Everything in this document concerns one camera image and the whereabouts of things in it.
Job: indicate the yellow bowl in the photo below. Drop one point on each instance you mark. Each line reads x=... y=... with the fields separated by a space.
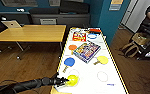
x=73 y=80

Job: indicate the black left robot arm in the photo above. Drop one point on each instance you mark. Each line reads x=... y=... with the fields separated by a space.
x=21 y=85

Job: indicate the yellow wooden game table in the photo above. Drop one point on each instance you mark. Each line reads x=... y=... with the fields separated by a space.
x=91 y=76

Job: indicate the orange table tennis paddle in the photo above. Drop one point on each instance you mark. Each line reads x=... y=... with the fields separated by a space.
x=72 y=47

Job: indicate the colourful box on table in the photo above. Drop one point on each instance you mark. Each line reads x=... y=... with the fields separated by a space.
x=87 y=51

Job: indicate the yellow table tennis paddle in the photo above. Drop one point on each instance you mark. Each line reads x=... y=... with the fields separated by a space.
x=102 y=60

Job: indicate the white bowl blue rim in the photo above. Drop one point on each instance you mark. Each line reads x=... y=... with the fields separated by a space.
x=88 y=36

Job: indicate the grey chair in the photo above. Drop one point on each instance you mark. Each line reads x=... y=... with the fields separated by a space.
x=48 y=21

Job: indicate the white laptop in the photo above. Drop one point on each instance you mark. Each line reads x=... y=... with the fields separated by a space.
x=11 y=24

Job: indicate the dark grey sofa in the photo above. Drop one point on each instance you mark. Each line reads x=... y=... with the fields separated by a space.
x=74 y=8

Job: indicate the dark interior window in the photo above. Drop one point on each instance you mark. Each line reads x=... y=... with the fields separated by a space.
x=54 y=2
x=19 y=2

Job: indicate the brown backpack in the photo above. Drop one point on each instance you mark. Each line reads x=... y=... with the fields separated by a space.
x=137 y=39

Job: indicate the white wall socket plate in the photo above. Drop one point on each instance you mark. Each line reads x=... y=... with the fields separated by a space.
x=3 y=18
x=20 y=10

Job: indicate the yellow wall sign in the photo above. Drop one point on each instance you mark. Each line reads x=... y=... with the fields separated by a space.
x=116 y=4

